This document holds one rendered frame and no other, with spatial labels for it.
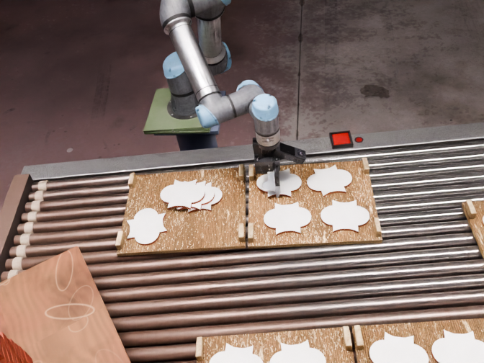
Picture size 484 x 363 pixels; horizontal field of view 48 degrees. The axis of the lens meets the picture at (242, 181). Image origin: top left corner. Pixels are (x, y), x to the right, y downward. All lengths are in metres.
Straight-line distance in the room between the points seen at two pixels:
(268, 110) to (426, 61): 2.64
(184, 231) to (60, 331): 0.50
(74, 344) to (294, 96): 2.65
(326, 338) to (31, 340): 0.77
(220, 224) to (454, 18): 3.27
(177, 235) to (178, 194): 0.16
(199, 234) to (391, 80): 2.45
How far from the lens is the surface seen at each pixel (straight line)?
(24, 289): 1.67
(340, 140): 2.02
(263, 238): 1.70
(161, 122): 2.26
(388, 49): 4.23
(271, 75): 3.98
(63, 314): 1.57
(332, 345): 1.51
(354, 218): 1.74
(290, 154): 1.73
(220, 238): 1.72
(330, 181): 1.84
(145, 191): 1.92
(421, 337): 1.54
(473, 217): 1.80
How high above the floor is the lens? 2.27
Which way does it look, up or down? 45 degrees down
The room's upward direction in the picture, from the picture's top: 9 degrees counter-clockwise
